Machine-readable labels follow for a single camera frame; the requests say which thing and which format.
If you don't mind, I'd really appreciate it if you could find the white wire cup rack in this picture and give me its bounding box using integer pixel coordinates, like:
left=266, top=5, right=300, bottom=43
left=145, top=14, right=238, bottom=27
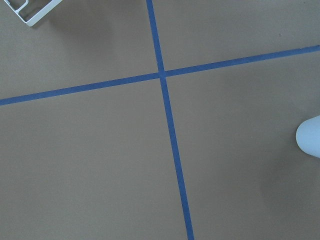
left=4, top=0, right=63, bottom=27

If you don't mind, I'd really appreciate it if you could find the light blue plastic cup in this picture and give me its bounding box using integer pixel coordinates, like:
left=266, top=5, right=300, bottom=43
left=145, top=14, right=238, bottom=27
left=295, top=116, right=320, bottom=158

